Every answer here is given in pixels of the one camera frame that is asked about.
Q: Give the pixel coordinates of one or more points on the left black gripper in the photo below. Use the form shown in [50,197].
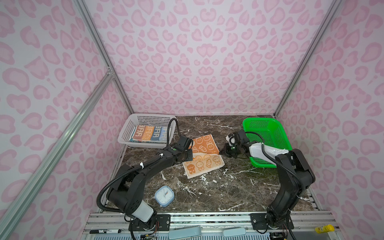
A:
[190,155]

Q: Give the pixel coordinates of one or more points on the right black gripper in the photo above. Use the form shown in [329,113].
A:
[225,150]

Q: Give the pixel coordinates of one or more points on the green plastic basket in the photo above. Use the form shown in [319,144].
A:
[273,133]

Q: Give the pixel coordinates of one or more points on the striped rabbit text towel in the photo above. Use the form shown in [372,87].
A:
[149,134]

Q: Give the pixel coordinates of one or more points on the white perforated plastic basket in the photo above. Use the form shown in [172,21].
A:
[146,120]

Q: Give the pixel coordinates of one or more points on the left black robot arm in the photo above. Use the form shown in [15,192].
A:
[124,194]

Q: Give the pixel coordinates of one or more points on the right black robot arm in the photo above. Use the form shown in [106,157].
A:
[295,176]

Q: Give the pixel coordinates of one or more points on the small light blue clock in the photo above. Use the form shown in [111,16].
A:
[164,196]

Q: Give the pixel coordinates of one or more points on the left light blue pedal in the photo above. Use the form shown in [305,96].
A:
[185,233]

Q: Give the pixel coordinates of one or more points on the light blue pedal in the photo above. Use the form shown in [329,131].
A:
[185,233]
[234,232]

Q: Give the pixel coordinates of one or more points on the right light blue pedal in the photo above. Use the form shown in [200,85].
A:
[234,232]

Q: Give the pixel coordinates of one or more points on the black marker pen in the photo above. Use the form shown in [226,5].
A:
[106,231]

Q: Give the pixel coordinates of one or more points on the yellow glue stick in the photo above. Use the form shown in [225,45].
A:
[325,229]

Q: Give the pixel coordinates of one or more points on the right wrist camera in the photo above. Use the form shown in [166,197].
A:
[237,138]

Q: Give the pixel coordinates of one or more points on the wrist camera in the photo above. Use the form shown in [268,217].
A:
[237,138]
[184,143]

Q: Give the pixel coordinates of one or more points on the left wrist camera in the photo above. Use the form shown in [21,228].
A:
[184,143]

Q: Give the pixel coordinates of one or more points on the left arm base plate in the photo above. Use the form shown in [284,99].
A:
[159,222]

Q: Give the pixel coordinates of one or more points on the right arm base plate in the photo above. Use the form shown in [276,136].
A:
[265,221]

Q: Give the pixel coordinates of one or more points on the aluminium front rail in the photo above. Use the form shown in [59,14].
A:
[213,224]

